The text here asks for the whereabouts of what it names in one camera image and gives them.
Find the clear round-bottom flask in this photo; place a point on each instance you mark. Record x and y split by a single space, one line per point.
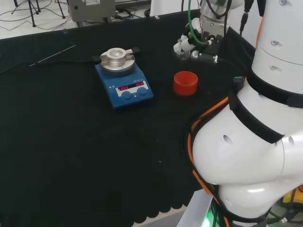
182 55

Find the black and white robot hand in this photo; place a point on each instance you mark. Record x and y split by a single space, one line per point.
213 48

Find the black bench cloth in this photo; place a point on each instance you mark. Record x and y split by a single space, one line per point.
82 153

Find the clear acrylic stand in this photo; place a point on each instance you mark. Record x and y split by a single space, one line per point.
65 31

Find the grey metal box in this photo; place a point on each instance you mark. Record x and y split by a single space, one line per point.
92 10

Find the yellow stop button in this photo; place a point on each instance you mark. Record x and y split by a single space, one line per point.
290 197

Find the heater with blue base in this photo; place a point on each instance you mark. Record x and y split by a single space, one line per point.
129 93

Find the black tripod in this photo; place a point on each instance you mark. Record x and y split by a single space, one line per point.
33 9

